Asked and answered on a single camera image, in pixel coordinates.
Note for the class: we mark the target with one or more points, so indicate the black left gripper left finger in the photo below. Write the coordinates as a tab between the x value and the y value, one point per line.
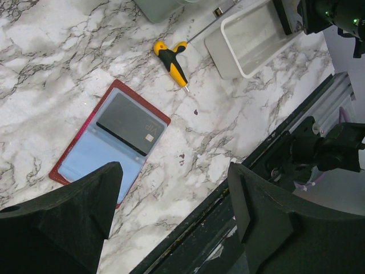
62	231

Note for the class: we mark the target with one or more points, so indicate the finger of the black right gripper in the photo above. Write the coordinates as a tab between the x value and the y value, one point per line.
285	17

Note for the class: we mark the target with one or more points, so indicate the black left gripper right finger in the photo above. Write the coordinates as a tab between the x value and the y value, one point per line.
283	233

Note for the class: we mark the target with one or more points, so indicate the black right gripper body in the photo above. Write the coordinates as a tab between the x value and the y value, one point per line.
346	15

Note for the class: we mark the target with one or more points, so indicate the white plastic tray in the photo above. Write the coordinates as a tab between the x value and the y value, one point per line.
248	40

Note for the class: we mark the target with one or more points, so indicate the red leather card holder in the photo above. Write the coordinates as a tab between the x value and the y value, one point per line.
93	147

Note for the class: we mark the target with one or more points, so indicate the dark grey credit card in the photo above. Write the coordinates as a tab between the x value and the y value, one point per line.
133	125

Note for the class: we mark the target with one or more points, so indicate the small grey metal piece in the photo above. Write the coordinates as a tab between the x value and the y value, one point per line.
218	12

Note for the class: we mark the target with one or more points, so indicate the clear plastic storage box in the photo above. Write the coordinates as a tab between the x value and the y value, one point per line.
157	11

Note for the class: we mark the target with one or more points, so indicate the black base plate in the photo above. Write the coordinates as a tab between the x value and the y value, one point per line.
206	241

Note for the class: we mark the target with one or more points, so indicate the aluminium mounting rail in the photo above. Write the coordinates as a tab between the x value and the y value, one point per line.
333	104

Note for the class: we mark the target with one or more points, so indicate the yellow black handled tool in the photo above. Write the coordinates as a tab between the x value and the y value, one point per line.
168	58

